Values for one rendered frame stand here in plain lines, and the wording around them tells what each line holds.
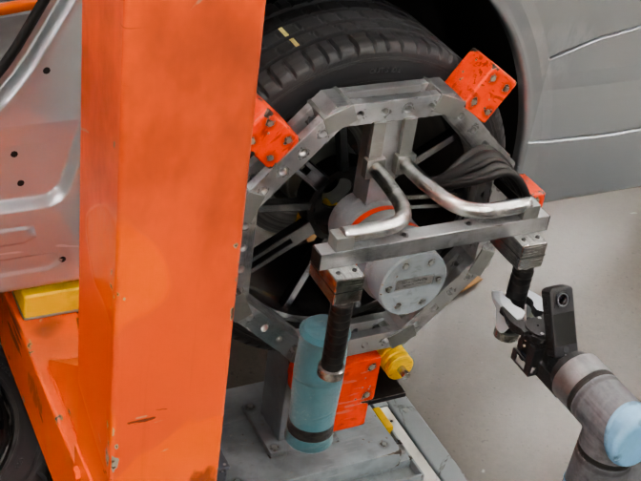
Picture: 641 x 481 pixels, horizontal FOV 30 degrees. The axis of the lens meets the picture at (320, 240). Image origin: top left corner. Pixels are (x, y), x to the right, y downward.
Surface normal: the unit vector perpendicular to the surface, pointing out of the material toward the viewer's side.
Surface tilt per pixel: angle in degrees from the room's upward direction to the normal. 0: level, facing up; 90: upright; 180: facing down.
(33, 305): 90
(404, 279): 90
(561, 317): 60
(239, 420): 0
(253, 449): 0
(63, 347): 0
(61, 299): 90
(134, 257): 90
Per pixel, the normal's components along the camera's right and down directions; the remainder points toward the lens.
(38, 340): 0.12, -0.82
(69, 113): 0.43, 0.55
